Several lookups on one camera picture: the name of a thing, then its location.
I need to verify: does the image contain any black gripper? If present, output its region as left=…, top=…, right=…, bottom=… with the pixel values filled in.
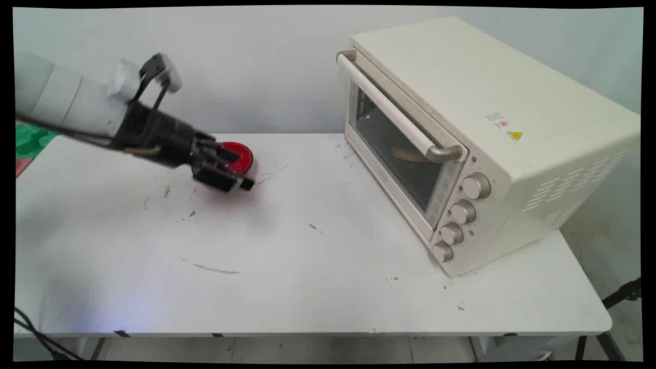
left=110, top=100, right=256, bottom=193

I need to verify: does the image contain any red round plate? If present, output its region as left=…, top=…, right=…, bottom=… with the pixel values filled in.
left=192, top=142, right=254, bottom=178

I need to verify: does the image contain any toasted bread slice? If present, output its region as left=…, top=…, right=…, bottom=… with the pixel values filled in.
left=392, top=147, right=432, bottom=164

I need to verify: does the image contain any green patterned mat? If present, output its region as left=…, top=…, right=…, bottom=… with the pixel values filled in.
left=15, top=123, right=58, bottom=159

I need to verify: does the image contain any beige oven knob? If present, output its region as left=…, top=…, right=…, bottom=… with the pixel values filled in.
left=440, top=222, right=465, bottom=246
left=462, top=172, right=492, bottom=200
left=432, top=241, right=455, bottom=263
left=450, top=199, right=478, bottom=225

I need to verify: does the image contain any cream toaster oven body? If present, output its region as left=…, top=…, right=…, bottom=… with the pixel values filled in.
left=336, top=15, right=641, bottom=278

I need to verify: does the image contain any black tripod leg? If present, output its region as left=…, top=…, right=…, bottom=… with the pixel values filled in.
left=602, top=277, right=643, bottom=310

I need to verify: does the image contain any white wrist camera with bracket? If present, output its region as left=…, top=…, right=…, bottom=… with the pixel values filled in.
left=107, top=53, right=183, bottom=103

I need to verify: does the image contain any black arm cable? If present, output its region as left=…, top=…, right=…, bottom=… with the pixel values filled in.
left=15, top=114, right=116, bottom=149

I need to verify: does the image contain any black floor cable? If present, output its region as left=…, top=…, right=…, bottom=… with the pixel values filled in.
left=14, top=306, right=85, bottom=361

